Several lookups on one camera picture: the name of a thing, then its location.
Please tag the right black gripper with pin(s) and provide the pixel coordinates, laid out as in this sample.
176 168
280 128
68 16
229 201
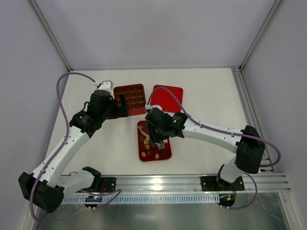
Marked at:
156 138

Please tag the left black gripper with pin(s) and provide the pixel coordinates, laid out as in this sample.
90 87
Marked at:
122 105

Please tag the red compartment chocolate box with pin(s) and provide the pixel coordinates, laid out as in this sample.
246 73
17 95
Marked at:
135 98

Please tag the metal serving tongs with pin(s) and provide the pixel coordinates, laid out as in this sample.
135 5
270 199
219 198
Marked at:
160 145

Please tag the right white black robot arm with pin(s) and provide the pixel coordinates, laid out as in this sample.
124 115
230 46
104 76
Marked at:
245 143

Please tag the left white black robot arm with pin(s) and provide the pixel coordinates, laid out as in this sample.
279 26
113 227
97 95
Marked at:
43 187

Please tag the red chocolate tray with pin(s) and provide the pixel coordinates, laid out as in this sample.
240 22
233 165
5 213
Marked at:
153 148

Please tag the red box lid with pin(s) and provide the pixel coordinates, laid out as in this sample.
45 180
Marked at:
165 100

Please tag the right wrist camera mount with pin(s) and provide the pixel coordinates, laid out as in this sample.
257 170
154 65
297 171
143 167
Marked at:
149 107

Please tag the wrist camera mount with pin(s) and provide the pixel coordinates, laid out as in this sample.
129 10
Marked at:
149 107
106 85

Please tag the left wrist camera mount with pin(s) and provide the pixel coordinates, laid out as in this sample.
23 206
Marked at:
106 85

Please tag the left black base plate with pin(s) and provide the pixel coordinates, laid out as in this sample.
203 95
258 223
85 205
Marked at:
108 184

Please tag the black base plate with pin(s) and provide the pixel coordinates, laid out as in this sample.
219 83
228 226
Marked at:
210 184
108 184

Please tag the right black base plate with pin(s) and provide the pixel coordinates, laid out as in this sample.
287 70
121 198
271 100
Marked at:
210 184

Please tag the white slotted cable duct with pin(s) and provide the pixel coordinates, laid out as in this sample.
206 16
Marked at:
141 199

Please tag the left aluminium frame post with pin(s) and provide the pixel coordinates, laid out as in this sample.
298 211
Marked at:
41 18

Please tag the aluminium frame post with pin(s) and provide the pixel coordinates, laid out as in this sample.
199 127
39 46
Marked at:
41 18
273 11

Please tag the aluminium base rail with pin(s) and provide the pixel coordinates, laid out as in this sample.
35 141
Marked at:
264 182

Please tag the right aluminium frame post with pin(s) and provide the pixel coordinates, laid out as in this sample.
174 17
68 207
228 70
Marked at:
273 11

